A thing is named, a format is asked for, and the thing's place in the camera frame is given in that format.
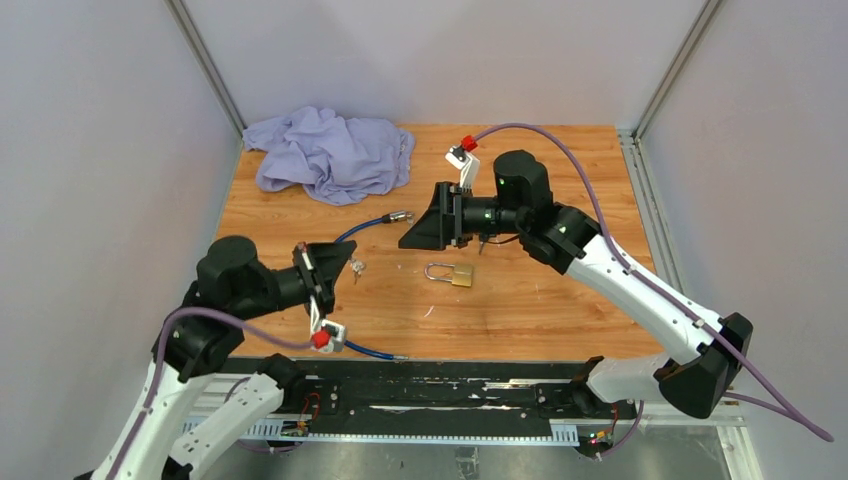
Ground brass padlock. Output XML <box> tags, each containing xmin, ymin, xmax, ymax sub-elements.
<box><xmin>423</xmin><ymin>262</ymin><xmax>475</xmax><ymax>288</ymax></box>

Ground black head key pair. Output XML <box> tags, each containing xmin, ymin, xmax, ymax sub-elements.
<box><xmin>478</xmin><ymin>234</ymin><xmax>491</xmax><ymax>255</ymax></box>

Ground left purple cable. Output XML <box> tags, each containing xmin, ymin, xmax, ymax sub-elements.
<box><xmin>99</xmin><ymin>306</ymin><xmax>316</xmax><ymax>480</ymax></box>

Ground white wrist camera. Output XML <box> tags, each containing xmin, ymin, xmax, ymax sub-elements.
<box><xmin>308</xmin><ymin>297</ymin><xmax>347</xmax><ymax>354</ymax></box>
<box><xmin>445</xmin><ymin>135</ymin><xmax>480</xmax><ymax>190</ymax></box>

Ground purple cable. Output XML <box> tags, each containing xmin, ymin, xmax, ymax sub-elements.
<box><xmin>473</xmin><ymin>123</ymin><xmax>835</xmax><ymax>460</ymax></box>
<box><xmin>99</xmin><ymin>306</ymin><xmax>316</xmax><ymax>480</ymax></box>

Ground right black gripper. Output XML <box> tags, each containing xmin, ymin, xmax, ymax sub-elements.
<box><xmin>398</xmin><ymin>183</ymin><xmax>525</xmax><ymax>252</ymax></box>

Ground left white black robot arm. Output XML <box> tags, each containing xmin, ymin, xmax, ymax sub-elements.
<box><xmin>83</xmin><ymin>235</ymin><xmax>357</xmax><ymax>479</ymax></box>

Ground crumpled lavender cloth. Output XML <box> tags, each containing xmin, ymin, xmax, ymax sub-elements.
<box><xmin>242</xmin><ymin>106</ymin><xmax>416</xmax><ymax>206</ymax></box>

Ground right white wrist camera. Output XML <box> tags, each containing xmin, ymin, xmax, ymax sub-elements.
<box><xmin>445</xmin><ymin>135</ymin><xmax>480</xmax><ymax>190</ymax></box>

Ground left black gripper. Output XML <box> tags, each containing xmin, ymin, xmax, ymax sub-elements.
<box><xmin>236</xmin><ymin>236</ymin><xmax>358</xmax><ymax>317</ymax></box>

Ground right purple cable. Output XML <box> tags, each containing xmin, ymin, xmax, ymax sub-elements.
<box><xmin>473</xmin><ymin>123</ymin><xmax>835</xmax><ymax>460</ymax></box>

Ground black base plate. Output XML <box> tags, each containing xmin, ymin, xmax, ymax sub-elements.
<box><xmin>221</xmin><ymin>357</ymin><xmax>664</xmax><ymax>442</ymax></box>

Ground blue cable lock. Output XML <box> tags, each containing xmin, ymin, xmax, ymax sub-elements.
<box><xmin>335</xmin><ymin>210</ymin><xmax>408</xmax><ymax>361</ymax></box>

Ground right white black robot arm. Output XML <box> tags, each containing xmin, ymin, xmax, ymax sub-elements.
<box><xmin>398</xmin><ymin>150</ymin><xmax>753</xmax><ymax>419</ymax></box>

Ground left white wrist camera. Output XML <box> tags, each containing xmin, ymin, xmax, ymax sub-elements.
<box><xmin>308</xmin><ymin>297</ymin><xmax>347</xmax><ymax>354</ymax></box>

